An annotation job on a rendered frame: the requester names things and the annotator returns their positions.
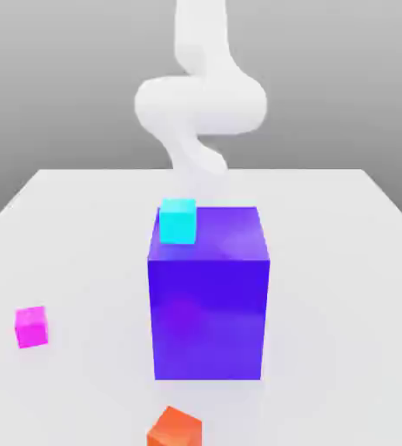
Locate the small cyan cube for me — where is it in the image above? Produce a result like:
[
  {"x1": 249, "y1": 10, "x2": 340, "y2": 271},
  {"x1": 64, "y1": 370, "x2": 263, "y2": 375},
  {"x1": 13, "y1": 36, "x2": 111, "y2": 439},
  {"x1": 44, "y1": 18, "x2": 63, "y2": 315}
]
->
[{"x1": 158, "y1": 197, "x2": 198, "y2": 246}]

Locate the small magenta cube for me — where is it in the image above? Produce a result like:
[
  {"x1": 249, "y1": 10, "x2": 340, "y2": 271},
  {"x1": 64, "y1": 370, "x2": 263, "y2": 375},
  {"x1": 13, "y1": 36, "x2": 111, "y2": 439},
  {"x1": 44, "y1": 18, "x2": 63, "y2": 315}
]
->
[{"x1": 14, "y1": 305, "x2": 50, "y2": 349}]

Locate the large purple box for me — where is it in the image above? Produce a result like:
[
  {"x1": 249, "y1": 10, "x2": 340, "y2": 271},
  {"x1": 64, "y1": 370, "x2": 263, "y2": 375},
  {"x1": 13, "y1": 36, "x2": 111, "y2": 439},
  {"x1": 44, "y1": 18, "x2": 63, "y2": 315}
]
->
[{"x1": 147, "y1": 206, "x2": 271, "y2": 382}]

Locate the small orange cube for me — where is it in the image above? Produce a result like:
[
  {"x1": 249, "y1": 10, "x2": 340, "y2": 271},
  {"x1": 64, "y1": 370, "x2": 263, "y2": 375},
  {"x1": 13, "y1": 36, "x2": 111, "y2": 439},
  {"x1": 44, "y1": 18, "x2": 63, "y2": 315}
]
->
[{"x1": 146, "y1": 405, "x2": 203, "y2": 446}]

